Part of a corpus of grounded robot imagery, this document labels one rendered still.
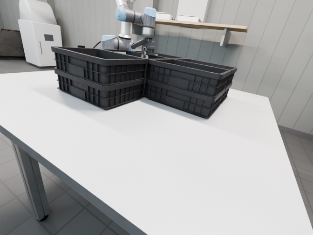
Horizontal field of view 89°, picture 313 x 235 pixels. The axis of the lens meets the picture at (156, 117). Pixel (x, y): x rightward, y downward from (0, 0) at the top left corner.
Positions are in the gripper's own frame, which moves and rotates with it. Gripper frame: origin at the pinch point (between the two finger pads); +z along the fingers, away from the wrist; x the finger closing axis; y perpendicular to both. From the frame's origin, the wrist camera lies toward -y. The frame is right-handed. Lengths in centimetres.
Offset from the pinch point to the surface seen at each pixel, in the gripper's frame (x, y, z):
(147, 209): -96, -13, 15
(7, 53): 437, -301, 65
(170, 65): -36.9, 8.0, -6.8
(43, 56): 363, -189, 52
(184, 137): -69, 7, 15
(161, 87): -34.7, 6.0, 5.2
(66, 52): -30, -41, -7
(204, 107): -52, 24, 9
